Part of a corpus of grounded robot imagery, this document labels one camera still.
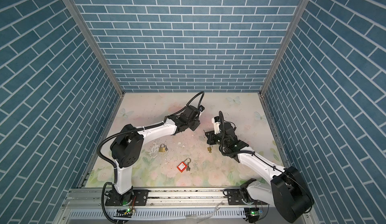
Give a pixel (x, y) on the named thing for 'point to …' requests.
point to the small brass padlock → (209, 149)
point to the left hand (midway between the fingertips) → (196, 119)
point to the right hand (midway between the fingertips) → (204, 132)
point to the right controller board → (253, 214)
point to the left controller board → (123, 213)
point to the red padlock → (182, 166)
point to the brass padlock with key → (162, 148)
